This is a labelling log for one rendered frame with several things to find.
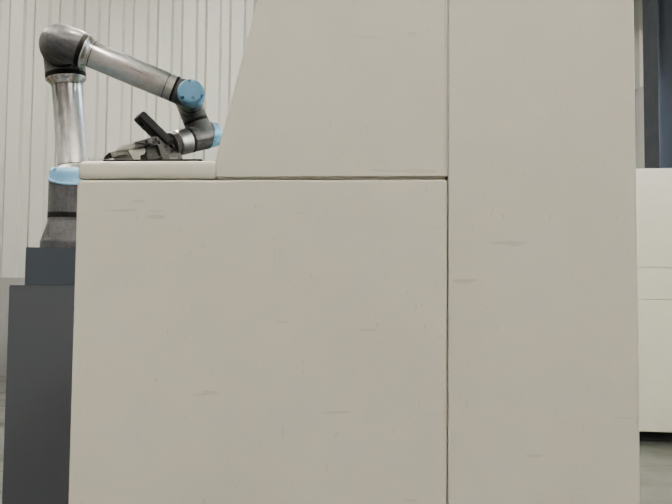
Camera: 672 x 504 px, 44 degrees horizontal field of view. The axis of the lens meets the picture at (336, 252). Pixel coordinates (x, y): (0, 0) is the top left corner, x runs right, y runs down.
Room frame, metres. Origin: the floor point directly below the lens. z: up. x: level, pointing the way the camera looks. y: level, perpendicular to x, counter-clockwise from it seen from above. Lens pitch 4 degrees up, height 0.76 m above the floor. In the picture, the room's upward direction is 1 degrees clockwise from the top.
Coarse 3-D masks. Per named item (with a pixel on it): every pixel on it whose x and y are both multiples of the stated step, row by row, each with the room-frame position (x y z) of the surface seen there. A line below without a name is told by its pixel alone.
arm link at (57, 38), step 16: (48, 32) 2.25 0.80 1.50; (64, 32) 2.24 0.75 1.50; (80, 32) 2.25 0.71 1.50; (48, 48) 2.26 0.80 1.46; (64, 48) 2.24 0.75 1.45; (80, 48) 2.24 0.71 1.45; (96, 48) 2.26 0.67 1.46; (112, 48) 2.28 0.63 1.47; (64, 64) 2.31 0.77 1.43; (80, 64) 2.27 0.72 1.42; (96, 64) 2.27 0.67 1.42; (112, 64) 2.26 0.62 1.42; (128, 64) 2.27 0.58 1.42; (144, 64) 2.29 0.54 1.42; (128, 80) 2.29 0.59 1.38; (144, 80) 2.28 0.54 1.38; (160, 80) 2.29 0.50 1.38; (176, 80) 2.30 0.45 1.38; (192, 80) 2.29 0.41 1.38; (160, 96) 2.32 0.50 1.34; (176, 96) 2.31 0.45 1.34; (192, 96) 2.29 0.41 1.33; (192, 112) 2.39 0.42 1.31
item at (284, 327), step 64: (320, 0) 1.27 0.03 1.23; (384, 0) 1.26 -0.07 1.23; (256, 64) 1.27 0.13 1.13; (320, 64) 1.27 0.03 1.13; (384, 64) 1.26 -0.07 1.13; (256, 128) 1.27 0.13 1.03; (320, 128) 1.27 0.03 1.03; (384, 128) 1.26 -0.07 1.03; (128, 192) 1.29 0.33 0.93; (192, 192) 1.28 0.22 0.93; (256, 192) 1.27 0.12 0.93; (320, 192) 1.27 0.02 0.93; (384, 192) 1.26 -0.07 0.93; (128, 256) 1.29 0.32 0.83; (192, 256) 1.28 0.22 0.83; (256, 256) 1.27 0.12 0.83; (320, 256) 1.27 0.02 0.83; (384, 256) 1.26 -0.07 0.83; (128, 320) 1.29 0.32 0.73; (192, 320) 1.28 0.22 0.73; (256, 320) 1.27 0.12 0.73; (320, 320) 1.27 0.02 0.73; (384, 320) 1.26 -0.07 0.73; (128, 384) 1.29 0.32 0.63; (192, 384) 1.28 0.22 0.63; (256, 384) 1.27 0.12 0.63; (320, 384) 1.27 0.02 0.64; (384, 384) 1.26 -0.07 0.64; (128, 448) 1.29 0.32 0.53; (192, 448) 1.28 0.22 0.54; (256, 448) 1.27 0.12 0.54; (320, 448) 1.27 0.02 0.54; (384, 448) 1.26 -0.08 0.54
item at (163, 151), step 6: (174, 132) 2.40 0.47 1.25; (156, 138) 2.33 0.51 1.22; (174, 138) 2.38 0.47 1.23; (156, 144) 2.34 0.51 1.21; (162, 144) 2.35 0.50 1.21; (168, 144) 2.38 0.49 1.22; (174, 144) 2.39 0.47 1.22; (180, 144) 2.39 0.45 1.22; (150, 150) 2.33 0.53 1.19; (156, 150) 2.35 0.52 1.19; (162, 150) 2.35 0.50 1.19; (168, 150) 2.38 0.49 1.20; (174, 150) 2.40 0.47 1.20; (180, 150) 2.39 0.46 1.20; (144, 156) 2.35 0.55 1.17; (150, 156) 2.33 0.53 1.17; (156, 156) 2.34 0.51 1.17; (162, 156) 2.34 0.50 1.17; (168, 156) 2.38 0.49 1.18; (174, 156) 2.39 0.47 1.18; (180, 156) 2.40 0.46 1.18
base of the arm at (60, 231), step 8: (48, 216) 2.24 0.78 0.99; (56, 216) 2.22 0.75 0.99; (64, 216) 2.21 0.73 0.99; (72, 216) 2.22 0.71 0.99; (48, 224) 2.23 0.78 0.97; (56, 224) 2.21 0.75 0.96; (64, 224) 2.21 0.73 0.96; (72, 224) 2.22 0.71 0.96; (48, 232) 2.23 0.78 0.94; (56, 232) 2.20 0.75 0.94; (64, 232) 2.20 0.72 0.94; (72, 232) 2.21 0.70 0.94; (40, 240) 2.23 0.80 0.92; (48, 240) 2.20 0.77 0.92; (56, 240) 2.20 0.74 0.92; (64, 240) 2.20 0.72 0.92; (72, 240) 2.20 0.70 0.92
